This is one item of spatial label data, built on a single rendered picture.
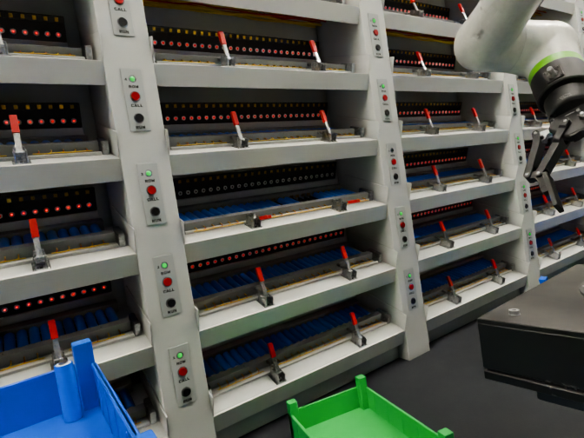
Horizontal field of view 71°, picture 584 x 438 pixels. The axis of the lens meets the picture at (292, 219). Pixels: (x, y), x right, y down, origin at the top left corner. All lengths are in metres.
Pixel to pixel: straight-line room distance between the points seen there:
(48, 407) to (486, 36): 0.89
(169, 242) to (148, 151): 0.19
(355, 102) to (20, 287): 0.96
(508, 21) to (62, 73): 0.80
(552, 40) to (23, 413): 1.01
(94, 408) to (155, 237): 0.40
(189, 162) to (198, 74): 0.19
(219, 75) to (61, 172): 0.39
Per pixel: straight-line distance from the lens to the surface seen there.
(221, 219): 0.96
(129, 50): 0.93
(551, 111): 0.89
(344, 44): 1.34
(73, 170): 0.85
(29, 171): 0.85
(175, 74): 0.95
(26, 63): 0.89
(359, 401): 1.09
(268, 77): 1.04
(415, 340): 1.33
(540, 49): 0.96
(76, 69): 0.90
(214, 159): 0.93
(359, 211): 1.14
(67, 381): 0.53
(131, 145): 0.87
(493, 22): 0.89
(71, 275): 0.85
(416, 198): 1.31
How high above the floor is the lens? 0.53
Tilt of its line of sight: 3 degrees down
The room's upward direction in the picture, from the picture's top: 9 degrees counter-clockwise
